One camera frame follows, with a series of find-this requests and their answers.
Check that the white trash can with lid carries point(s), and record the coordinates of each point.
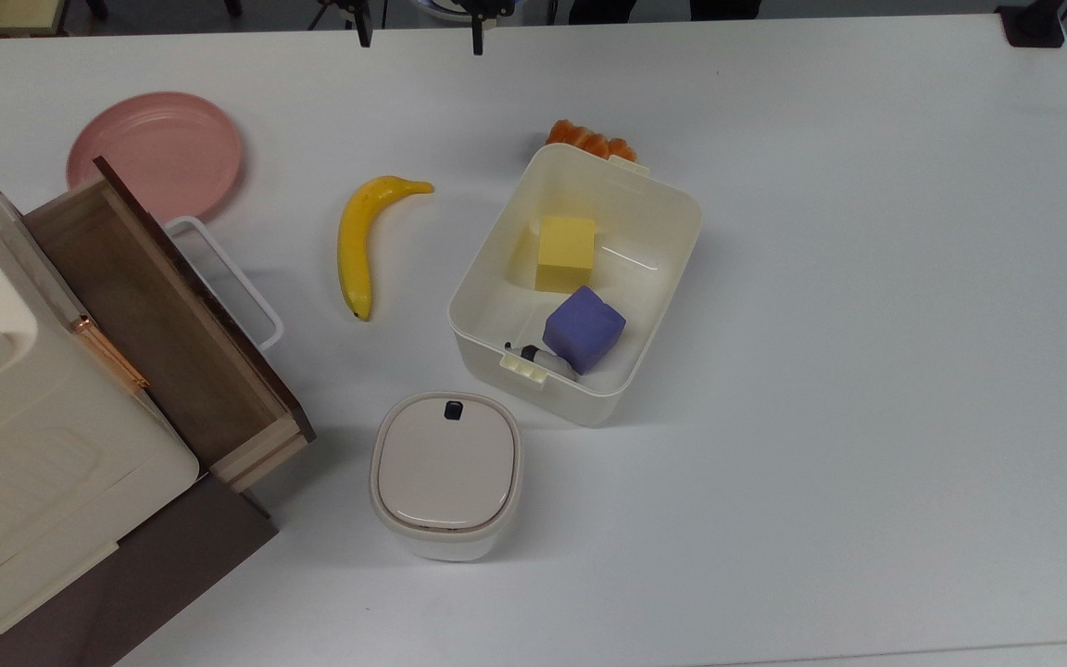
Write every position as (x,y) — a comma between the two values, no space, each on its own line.
(445,468)

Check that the purple foam cube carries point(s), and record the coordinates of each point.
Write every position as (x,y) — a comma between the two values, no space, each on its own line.
(583,329)

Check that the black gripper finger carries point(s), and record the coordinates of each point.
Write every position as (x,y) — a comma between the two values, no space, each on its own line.
(479,35)
(363,28)

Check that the cream plastic cabinet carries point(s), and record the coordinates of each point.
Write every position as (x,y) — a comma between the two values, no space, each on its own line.
(24,463)

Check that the dark brown cabinet base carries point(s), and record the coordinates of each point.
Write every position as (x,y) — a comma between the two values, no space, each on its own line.
(144,574)

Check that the cream plastic storage box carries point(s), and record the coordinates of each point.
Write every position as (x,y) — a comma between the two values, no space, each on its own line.
(646,232)

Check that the yellow toy banana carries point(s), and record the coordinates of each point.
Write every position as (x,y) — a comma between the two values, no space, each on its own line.
(356,245)

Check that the brown wooden drawer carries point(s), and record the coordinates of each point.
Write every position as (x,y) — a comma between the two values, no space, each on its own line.
(163,324)

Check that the black camera stand clamp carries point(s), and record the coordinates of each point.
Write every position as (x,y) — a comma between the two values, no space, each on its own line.
(1032,26)

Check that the dark robot gripper body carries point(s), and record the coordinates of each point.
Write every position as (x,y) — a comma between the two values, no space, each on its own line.
(500,7)

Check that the yellow foam cube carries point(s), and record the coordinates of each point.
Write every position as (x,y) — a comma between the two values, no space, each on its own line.
(566,245)

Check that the pink plastic plate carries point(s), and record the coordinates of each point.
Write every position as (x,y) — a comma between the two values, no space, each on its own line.
(158,153)

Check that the toy bread with orange topping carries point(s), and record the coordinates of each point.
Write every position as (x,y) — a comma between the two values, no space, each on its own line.
(589,141)

